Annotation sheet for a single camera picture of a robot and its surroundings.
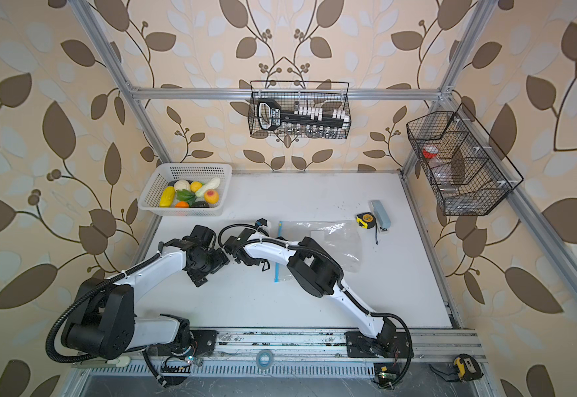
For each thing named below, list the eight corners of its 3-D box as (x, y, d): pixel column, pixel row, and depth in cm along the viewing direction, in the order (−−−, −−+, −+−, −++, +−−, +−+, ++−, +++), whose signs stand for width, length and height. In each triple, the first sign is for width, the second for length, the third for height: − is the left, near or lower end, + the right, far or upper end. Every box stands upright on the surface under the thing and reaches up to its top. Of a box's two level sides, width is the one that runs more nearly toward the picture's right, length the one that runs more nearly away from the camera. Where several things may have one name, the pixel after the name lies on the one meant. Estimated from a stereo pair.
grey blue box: (379, 233, 101) (382, 227, 97) (368, 206, 109) (370, 200, 106) (389, 231, 101) (392, 226, 98) (377, 205, 110) (380, 199, 106)
